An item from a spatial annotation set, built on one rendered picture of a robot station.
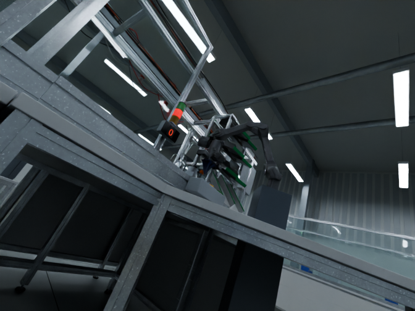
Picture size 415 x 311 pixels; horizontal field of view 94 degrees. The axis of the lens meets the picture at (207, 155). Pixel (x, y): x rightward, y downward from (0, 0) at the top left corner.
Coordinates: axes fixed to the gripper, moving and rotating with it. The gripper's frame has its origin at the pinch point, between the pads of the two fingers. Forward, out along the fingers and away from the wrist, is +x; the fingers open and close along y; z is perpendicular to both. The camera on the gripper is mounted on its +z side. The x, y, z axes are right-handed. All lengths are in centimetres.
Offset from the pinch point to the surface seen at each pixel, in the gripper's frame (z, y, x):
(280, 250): 48, -10, 30
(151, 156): 9.3, -40.1, 16.2
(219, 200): 16.1, -2.3, 16.8
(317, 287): 14, 399, 35
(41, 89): 8, -73, 18
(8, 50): 8, -81, 15
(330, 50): 6, 255, -450
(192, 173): -6.5, -2.3, 4.8
